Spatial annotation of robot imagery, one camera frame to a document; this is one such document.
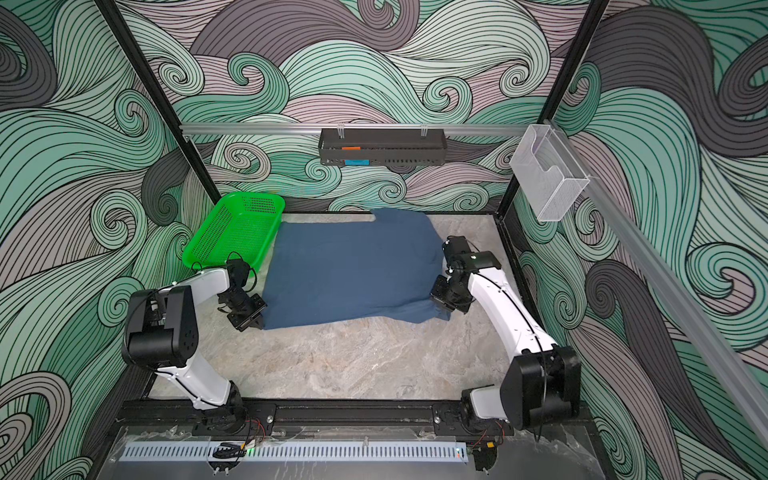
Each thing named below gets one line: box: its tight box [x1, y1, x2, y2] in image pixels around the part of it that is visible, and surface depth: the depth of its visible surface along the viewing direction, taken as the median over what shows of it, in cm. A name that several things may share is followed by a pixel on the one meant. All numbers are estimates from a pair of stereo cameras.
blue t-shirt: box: [262, 209, 451, 329], surface depth 107 cm
